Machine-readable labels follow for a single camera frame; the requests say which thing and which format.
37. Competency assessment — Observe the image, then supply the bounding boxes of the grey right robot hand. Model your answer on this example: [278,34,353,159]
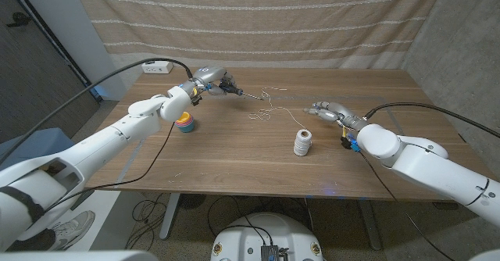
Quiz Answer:
[302,100,369,131]

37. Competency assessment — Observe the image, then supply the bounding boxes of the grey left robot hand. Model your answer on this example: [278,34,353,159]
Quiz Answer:
[179,65,238,106]

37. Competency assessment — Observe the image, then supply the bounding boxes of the blue black handled screwdriver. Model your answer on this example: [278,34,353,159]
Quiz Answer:
[220,79,265,102]

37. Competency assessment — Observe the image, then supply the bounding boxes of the white string spool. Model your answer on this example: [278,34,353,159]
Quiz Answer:
[293,129,313,157]

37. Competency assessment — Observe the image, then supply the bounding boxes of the white string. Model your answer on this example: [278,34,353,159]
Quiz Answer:
[248,87,308,131]

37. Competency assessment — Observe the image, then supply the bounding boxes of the white power strip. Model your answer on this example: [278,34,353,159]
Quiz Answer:
[141,59,174,75]

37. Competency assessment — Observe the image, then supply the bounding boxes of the stacked colourful cups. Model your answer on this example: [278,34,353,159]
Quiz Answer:
[174,111,195,134]

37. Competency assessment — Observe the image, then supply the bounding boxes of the beige striped backdrop cloth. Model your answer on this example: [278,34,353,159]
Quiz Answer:
[72,0,448,70]

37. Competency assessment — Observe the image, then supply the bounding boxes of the small blue floor object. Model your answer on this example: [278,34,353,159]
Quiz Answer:
[91,84,110,100]

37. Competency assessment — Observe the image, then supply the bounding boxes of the grey table leg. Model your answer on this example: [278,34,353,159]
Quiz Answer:
[159,192,181,241]
[358,199,382,251]

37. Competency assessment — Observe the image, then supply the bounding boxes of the black round floor object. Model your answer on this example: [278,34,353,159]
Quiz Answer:
[177,193,207,210]

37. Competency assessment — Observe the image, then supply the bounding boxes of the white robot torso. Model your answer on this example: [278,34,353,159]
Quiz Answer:
[210,212,324,261]

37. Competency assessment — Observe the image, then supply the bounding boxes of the grey torso electronics module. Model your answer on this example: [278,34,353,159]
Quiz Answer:
[260,245,290,261]

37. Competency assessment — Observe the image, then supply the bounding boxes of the blue upholstered seat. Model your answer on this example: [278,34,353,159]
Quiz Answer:
[0,127,75,168]

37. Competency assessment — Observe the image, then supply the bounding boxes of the grey sneaker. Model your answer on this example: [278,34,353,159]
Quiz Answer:
[46,209,96,251]

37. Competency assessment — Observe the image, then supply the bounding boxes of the dark trouser leg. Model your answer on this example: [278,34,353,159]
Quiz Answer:
[7,228,55,252]

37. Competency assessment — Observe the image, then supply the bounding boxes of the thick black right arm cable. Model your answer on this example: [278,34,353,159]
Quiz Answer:
[365,102,500,139]

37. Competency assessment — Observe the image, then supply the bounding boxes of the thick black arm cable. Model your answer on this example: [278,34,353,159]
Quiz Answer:
[365,102,500,139]
[0,57,195,164]

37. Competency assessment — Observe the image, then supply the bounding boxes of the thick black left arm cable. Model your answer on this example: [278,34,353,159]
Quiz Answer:
[0,57,195,164]

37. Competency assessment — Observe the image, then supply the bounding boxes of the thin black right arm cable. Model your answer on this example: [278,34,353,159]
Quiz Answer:
[359,151,456,261]

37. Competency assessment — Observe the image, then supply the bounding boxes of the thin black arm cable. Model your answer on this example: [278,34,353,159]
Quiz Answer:
[46,122,176,211]
[359,151,456,261]

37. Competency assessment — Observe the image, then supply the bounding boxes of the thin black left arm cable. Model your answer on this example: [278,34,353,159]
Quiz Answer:
[46,122,176,211]

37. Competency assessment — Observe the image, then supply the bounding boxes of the black torso cable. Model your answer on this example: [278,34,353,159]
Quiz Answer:
[206,196,274,247]

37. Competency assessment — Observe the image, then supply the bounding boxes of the black floor cable bundle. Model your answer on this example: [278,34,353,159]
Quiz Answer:
[125,192,177,250]

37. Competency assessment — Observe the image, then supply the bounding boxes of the black door handle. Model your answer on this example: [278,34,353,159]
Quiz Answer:
[5,12,32,28]

